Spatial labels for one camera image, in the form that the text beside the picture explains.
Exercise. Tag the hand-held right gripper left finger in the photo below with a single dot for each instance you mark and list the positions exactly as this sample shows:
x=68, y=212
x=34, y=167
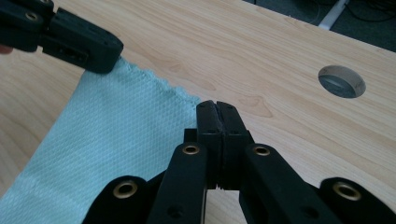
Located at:
x=193, y=174

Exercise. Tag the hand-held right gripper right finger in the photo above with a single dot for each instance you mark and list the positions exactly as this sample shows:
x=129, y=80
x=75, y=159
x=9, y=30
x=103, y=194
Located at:
x=249, y=174

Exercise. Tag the teal cloth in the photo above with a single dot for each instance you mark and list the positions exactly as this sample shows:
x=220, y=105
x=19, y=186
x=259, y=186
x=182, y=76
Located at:
x=102, y=133

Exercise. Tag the white metal stand frame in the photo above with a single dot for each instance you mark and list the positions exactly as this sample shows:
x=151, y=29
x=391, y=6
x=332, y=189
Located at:
x=333, y=14

